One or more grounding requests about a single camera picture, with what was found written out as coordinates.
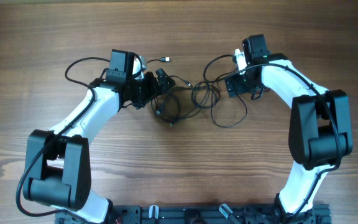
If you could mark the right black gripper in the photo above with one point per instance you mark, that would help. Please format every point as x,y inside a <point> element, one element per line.
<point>234,84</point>

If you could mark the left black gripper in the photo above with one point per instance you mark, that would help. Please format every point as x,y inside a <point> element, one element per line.
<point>153,89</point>

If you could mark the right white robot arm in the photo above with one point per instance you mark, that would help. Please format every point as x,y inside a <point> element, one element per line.
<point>320,132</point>

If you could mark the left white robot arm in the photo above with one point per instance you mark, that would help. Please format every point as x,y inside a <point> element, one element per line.
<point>57,174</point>

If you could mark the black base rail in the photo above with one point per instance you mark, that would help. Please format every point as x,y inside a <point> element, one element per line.
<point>249,214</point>

